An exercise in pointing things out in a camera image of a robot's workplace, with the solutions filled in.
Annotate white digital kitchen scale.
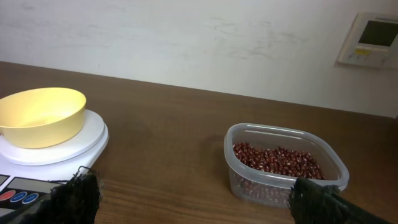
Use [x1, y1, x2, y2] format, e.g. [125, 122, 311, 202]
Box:
[1, 110, 109, 216]

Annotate clear plastic bean container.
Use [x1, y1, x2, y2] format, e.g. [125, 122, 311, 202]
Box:
[224, 123, 349, 208]

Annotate red adzuki beans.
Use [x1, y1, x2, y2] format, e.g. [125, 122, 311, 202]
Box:
[233, 142, 326, 180]

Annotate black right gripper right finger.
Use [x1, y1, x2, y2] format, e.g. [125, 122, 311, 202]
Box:
[288, 177, 390, 224]

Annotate yellow plastic bowl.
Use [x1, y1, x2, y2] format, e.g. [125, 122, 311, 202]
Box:
[1, 87, 86, 149]

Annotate white wall control panel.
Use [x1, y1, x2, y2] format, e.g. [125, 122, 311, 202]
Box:
[337, 12, 397, 69]

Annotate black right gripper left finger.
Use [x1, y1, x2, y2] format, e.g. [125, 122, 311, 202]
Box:
[6, 167, 103, 224]

